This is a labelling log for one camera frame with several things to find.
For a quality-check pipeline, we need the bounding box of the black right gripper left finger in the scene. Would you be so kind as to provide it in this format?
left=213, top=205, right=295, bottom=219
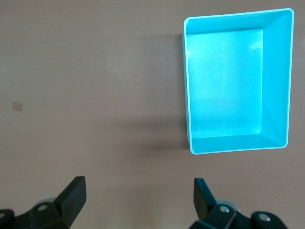
left=0, top=176, right=87, bottom=229

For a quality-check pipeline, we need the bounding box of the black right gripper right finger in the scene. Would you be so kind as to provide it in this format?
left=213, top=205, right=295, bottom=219
left=190, top=177, right=286, bottom=229

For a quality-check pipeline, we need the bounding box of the turquoise plastic storage box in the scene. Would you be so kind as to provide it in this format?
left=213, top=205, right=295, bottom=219
left=182, top=8, right=295, bottom=156

